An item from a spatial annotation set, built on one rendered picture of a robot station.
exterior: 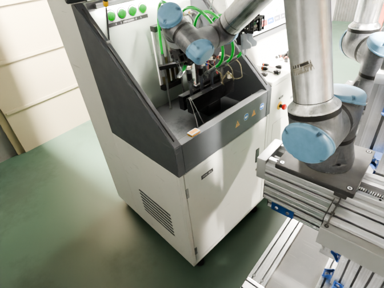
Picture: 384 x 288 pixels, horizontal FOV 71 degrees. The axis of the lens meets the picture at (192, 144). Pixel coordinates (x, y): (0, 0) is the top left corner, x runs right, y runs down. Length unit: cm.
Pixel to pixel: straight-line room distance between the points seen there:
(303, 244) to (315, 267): 13
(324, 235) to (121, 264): 139
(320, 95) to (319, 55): 9
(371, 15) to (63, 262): 213
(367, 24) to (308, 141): 76
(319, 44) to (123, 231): 179
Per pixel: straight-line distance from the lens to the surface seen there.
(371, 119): 103
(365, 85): 127
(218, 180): 144
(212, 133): 122
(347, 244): 85
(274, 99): 160
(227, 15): 87
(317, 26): 61
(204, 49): 81
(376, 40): 123
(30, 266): 223
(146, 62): 155
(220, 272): 181
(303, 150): 68
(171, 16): 85
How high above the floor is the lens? 159
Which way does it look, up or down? 36 degrees down
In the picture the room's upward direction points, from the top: 7 degrees counter-clockwise
